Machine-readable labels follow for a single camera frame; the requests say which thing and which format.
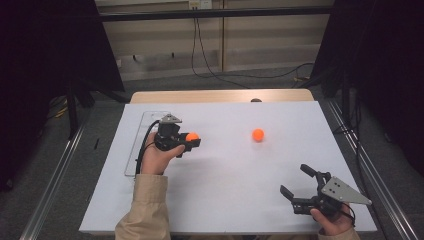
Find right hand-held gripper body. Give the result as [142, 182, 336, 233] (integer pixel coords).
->
[291, 171, 373, 217]

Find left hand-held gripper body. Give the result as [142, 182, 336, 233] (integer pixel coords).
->
[153, 113, 188, 152]

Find clear plastic container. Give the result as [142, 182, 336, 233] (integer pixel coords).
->
[124, 110, 173, 178]

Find person's left hand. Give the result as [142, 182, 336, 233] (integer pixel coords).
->
[140, 131, 186, 176]

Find person's right hand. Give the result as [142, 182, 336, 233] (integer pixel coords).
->
[309, 203, 355, 237]

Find light wooden table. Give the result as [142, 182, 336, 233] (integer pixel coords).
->
[129, 88, 315, 105]

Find white table board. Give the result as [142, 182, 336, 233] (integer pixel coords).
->
[78, 100, 378, 235]

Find black metal stand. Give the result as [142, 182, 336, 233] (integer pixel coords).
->
[65, 84, 96, 140]

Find black curtain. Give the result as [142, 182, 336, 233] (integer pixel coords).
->
[309, 0, 424, 178]
[0, 0, 126, 195]

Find black horizontal bar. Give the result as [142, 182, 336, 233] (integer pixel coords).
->
[97, 5, 335, 23]

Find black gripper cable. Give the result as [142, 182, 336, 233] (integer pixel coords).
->
[134, 118, 161, 176]
[342, 202, 357, 228]

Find metal floor rail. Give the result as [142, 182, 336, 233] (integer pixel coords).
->
[19, 124, 86, 240]
[325, 99, 419, 240]

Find black power cable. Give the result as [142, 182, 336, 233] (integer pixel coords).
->
[196, 17, 316, 80]
[190, 17, 250, 90]

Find white wall outlet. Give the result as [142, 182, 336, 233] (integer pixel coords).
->
[188, 0, 214, 11]

